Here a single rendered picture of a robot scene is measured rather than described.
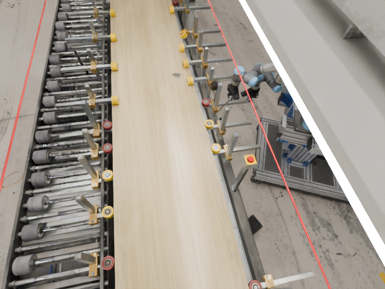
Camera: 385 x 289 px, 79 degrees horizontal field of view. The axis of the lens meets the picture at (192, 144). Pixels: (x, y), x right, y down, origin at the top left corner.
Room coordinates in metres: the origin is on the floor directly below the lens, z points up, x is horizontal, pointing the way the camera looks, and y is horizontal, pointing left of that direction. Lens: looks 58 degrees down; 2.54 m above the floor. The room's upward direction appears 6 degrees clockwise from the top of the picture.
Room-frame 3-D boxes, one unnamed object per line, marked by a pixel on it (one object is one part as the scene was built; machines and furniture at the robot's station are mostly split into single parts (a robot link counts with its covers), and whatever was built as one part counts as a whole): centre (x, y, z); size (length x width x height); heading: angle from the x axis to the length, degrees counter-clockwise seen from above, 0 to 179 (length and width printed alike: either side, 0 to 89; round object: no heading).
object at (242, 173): (0.74, -0.38, 0.93); 0.05 x 0.04 x 0.45; 16
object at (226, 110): (1.23, -0.25, 0.90); 0.03 x 0.03 x 0.48; 16
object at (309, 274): (0.09, -0.66, 0.84); 0.43 x 0.03 x 0.04; 106
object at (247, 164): (0.74, -0.38, 1.18); 0.07 x 0.07 x 0.08; 16
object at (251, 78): (1.41, -0.40, 1.30); 0.11 x 0.11 x 0.08; 62
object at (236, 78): (1.44, -0.30, 1.30); 0.09 x 0.08 x 0.11; 62
